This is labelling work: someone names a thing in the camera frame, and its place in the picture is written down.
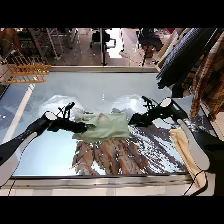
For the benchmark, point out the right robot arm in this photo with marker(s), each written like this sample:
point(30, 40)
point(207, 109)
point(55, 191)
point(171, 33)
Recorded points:
point(190, 133)

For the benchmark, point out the beige garment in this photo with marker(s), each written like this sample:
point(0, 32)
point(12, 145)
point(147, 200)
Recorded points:
point(186, 153)

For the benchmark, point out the yellow wooden rack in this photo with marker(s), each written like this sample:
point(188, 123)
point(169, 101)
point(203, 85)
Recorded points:
point(28, 71)

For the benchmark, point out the brown checked shirt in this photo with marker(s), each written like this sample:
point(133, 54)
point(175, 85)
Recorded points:
point(208, 80)

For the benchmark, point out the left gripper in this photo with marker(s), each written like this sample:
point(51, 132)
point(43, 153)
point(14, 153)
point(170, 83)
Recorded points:
point(68, 126)

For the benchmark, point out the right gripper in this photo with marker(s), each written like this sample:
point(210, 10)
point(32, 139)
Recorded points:
point(141, 119)

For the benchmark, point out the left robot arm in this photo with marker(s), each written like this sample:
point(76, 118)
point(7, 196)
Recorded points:
point(20, 140)

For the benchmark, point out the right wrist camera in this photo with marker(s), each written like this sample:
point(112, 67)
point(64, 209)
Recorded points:
point(149, 102)

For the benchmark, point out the blue checked shirt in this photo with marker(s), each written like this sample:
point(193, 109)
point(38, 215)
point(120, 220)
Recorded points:
point(181, 56)

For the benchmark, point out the mint green T-shirt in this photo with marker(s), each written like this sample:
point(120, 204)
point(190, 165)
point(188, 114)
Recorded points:
point(106, 128)

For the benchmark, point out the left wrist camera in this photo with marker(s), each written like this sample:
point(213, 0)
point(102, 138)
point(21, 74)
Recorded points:
point(67, 109)

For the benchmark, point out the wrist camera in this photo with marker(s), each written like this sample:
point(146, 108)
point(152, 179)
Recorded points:
point(149, 102)
point(67, 109)

